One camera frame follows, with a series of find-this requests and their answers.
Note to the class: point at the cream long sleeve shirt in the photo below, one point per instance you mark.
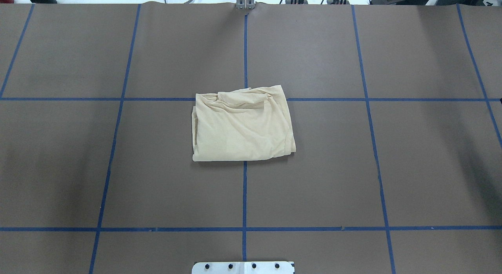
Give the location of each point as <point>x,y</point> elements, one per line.
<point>242,125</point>

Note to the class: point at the aluminium frame post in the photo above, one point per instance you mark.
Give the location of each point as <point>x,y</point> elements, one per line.
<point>245,4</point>

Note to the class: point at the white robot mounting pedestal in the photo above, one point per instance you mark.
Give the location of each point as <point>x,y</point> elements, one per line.
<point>244,267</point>

